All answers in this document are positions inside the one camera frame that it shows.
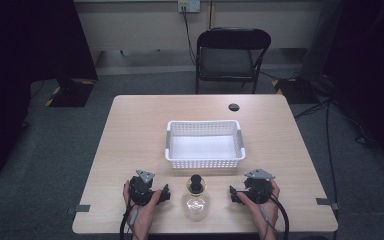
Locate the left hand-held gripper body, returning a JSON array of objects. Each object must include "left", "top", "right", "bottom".
[{"left": 128, "top": 169, "right": 156, "bottom": 207}]

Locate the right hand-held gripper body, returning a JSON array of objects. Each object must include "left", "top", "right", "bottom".
[{"left": 243, "top": 168, "right": 276, "bottom": 205}]

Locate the clear glass bottle black stopper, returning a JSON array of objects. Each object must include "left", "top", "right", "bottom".
[{"left": 181, "top": 173, "right": 212, "bottom": 222}]

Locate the white plastic basket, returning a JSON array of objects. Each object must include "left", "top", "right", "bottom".
[{"left": 164, "top": 119, "right": 247, "bottom": 170}]

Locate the person's left hand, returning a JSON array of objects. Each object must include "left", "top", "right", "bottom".
[{"left": 122, "top": 179, "right": 163, "bottom": 240}]

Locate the person's right hand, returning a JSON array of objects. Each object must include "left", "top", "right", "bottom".
[{"left": 236, "top": 179, "right": 281, "bottom": 240}]

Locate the grey tape strip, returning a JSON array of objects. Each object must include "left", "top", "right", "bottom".
[
  {"left": 315, "top": 197, "right": 340, "bottom": 211},
  {"left": 66, "top": 204, "right": 91, "bottom": 215}
]

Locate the black stand base striped tape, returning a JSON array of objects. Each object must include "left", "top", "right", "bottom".
[
  {"left": 271, "top": 77, "right": 320, "bottom": 105},
  {"left": 45, "top": 78, "right": 97, "bottom": 108}
]

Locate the black folding chair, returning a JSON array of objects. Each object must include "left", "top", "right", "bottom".
[{"left": 195, "top": 27, "right": 272, "bottom": 95}]

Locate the dark curtain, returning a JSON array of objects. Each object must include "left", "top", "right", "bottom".
[
  {"left": 0, "top": 0, "right": 99, "bottom": 184},
  {"left": 323, "top": 0, "right": 384, "bottom": 174}
]

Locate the grey cable of right gripper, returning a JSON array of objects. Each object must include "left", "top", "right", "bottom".
[{"left": 258, "top": 203, "right": 278, "bottom": 238}]

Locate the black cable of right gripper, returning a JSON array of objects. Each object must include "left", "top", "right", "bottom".
[{"left": 269, "top": 195, "right": 290, "bottom": 240}]

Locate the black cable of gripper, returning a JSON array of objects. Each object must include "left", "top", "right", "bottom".
[
  {"left": 269, "top": 195, "right": 290, "bottom": 240},
  {"left": 119, "top": 203, "right": 138, "bottom": 240}
]

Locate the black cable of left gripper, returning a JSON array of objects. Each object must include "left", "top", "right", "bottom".
[{"left": 119, "top": 203, "right": 138, "bottom": 240}]

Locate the long black floor cable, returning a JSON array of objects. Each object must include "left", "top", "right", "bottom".
[{"left": 324, "top": 99, "right": 340, "bottom": 205}]

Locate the black wall outlet cable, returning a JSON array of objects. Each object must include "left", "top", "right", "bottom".
[{"left": 181, "top": 5, "right": 198, "bottom": 67}]

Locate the wall power outlet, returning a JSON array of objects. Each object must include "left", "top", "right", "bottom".
[{"left": 177, "top": 0, "right": 201, "bottom": 14}]

